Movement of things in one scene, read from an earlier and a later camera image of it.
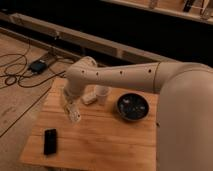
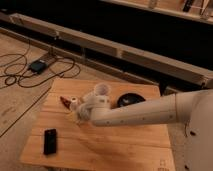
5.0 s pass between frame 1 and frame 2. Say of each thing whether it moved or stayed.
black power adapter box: stayed
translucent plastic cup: stayed
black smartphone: stayed
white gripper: moved
